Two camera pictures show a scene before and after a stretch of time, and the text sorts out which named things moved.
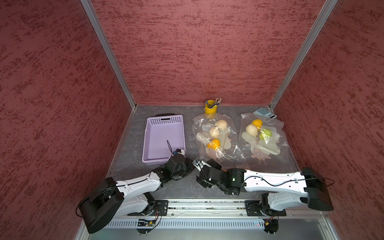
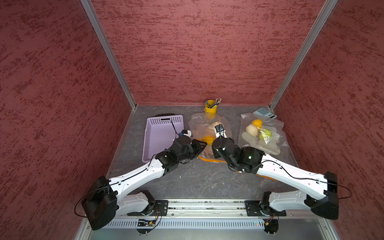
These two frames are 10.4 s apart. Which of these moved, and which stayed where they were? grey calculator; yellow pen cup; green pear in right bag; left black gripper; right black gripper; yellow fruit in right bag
Moved: left black gripper; right black gripper
Stayed: yellow pen cup; green pear in right bag; yellow fruit in right bag; grey calculator
